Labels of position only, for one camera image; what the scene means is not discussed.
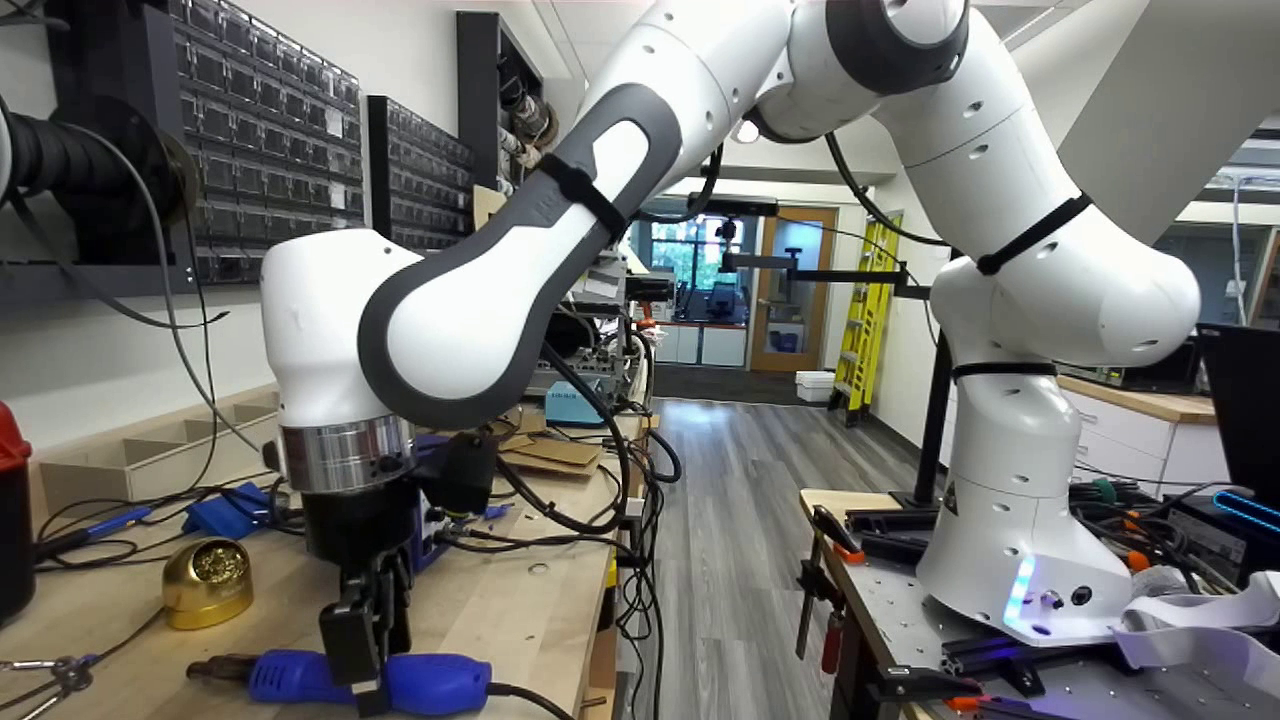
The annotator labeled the black camera stand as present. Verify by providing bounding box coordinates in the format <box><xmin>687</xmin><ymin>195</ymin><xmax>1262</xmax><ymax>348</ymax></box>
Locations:
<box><xmin>714</xmin><ymin>252</ymin><xmax>955</xmax><ymax>533</ymax></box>

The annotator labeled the blue soldering station box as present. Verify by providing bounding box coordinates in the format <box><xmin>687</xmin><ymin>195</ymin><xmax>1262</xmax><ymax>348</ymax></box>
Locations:
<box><xmin>405</xmin><ymin>432</ymin><xmax>471</xmax><ymax>572</ymax></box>

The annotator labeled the blue hot air handle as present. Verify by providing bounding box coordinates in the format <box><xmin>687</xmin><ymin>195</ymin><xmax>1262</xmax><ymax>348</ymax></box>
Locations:
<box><xmin>183</xmin><ymin>650</ymin><xmax>495</xmax><ymax>720</ymax></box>

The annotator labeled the black filament spool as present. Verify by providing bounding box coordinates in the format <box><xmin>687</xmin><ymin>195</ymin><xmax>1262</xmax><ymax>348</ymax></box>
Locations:
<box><xmin>0</xmin><ymin>98</ymin><xmax>202</xmax><ymax>271</ymax></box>

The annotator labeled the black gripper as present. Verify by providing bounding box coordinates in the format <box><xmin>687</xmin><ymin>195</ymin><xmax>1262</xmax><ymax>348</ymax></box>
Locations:
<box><xmin>301</xmin><ymin>477</ymin><xmax>428</xmax><ymax>699</ymax></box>

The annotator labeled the black handle cable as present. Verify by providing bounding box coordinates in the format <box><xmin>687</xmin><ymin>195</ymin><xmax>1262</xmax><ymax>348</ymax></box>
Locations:
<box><xmin>484</xmin><ymin>681</ymin><xmax>575</xmax><ymax>720</ymax></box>

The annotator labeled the blue handle holder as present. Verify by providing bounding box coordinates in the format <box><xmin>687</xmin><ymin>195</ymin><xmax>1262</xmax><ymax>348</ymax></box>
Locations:
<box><xmin>178</xmin><ymin>480</ymin><xmax>281</xmax><ymax>540</ymax></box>

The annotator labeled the white bin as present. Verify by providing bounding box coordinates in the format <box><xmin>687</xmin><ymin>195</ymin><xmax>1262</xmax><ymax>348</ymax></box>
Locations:
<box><xmin>792</xmin><ymin>370</ymin><xmax>839</xmax><ymax>408</ymax></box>

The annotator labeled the red and black toolbox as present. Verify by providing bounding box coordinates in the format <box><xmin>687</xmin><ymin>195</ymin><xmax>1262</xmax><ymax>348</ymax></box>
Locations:
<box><xmin>0</xmin><ymin>398</ymin><xmax>36</xmax><ymax>623</ymax></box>

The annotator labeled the grey parts drawer cabinet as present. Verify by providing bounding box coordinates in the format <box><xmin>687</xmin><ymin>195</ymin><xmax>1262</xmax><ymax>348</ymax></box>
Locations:
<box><xmin>144</xmin><ymin>0</ymin><xmax>369</xmax><ymax>256</ymax></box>
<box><xmin>364</xmin><ymin>93</ymin><xmax>477</xmax><ymax>256</ymax></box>

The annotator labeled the wooden framed door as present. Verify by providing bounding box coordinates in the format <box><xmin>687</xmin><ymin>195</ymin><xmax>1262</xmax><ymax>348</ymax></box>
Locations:
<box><xmin>753</xmin><ymin>203</ymin><xmax>839</xmax><ymax>378</ymax></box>

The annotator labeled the metal clip tool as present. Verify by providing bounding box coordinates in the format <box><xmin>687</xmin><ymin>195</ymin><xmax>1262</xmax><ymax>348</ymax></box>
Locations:
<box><xmin>0</xmin><ymin>650</ymin><xmax>100</xmax><ymax>720</ymax></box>

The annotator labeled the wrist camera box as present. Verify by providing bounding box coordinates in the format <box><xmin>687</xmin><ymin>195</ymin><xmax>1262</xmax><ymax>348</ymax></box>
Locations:
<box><xmin>418</xmin><ymin>432</ymin><xmax>502</xmax><ymax>519</ymax></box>

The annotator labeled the metal robot mounting table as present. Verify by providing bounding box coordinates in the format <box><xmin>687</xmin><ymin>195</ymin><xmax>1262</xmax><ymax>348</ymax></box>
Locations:
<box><xmin>795</xmin><ymin>484</ymin><xmax>1280</xmax><ymax>720</ymax></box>

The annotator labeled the yellow caution sign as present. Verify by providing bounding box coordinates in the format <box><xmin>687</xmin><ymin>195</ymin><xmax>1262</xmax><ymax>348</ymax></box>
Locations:
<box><xmin>836</xmin><ymin>212</ymin><xmax>909</xmax><ymax>416</ymax></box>

